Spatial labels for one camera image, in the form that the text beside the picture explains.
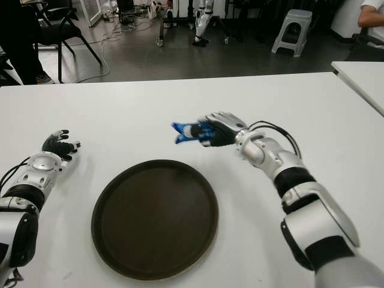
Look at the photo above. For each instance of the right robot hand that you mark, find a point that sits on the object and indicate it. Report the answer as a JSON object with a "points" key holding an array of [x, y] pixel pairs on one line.
{"points": [[225, 132]]}

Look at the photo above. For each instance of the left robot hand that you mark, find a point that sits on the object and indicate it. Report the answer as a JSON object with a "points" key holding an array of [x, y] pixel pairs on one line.
{"points": [[60, 147]]}

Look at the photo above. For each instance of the blue Oreo cookie packet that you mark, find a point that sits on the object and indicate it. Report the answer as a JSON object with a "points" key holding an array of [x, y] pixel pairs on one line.
{"points": [[183, 131]]}

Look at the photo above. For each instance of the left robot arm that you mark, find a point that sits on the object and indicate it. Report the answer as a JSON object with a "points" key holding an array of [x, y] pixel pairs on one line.
{"points": [[33, 177]]}

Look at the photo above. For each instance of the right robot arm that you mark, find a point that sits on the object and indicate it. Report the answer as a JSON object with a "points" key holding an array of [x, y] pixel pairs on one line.
{"points": [[315, 216]]}

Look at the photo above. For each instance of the round dark brown tray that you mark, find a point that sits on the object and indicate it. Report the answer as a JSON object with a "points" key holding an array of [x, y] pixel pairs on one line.
{"points": [[154, 219]]}

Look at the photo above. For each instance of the white humanoid robot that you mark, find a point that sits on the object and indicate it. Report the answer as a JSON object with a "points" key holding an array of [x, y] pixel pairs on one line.
{"points": [[201, 21]]}

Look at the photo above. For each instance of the standing person in black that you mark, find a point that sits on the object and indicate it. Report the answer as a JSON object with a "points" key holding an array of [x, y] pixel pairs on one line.
{"points": [[21, 36]]}

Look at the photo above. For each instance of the white framed panel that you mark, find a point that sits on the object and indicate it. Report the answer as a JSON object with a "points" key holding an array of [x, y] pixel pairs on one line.
{"points": [[95, 16]]}

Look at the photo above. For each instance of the grey plastic stool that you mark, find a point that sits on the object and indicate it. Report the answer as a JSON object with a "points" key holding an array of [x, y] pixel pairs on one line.
{"points": [[295, 16]]}

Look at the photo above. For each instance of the white basket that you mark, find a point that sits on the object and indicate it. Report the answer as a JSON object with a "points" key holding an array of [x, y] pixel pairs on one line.
{"points": [[153, 9]]}

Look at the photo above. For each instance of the white side table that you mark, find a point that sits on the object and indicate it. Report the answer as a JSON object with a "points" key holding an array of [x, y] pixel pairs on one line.
{"points": [[363, 75]]}

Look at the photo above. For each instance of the black padded chair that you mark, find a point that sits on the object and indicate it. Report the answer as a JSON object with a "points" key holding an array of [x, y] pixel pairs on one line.
{"points": [[364, 45]]}

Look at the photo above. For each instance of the seated person white shirt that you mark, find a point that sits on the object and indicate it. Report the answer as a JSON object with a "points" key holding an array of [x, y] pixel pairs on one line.
{"points": [[370, 18]]}

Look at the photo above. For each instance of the black metal frame chair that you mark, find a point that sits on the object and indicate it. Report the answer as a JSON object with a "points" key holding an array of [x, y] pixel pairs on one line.
{"points": [[64, 31]]}

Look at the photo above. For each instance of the black rolling metal frame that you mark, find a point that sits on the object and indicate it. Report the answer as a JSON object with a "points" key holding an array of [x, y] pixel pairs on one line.
{"points": [[160, 27]]}

